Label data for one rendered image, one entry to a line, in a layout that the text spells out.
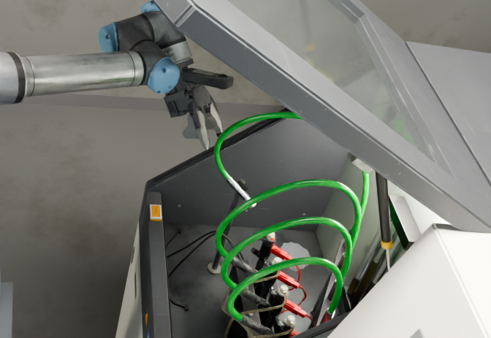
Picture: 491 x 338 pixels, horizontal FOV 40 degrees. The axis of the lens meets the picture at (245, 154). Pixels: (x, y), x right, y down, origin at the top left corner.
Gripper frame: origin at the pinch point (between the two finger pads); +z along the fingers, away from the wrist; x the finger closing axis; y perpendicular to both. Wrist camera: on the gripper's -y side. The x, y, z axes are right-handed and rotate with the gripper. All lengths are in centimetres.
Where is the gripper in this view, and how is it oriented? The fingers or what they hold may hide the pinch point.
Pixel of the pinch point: (215, 139)
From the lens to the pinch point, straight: 162.3
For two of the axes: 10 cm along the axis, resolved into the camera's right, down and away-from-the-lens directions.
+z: 3.4, 9.3, 1.5
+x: -3.9, 2.9, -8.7
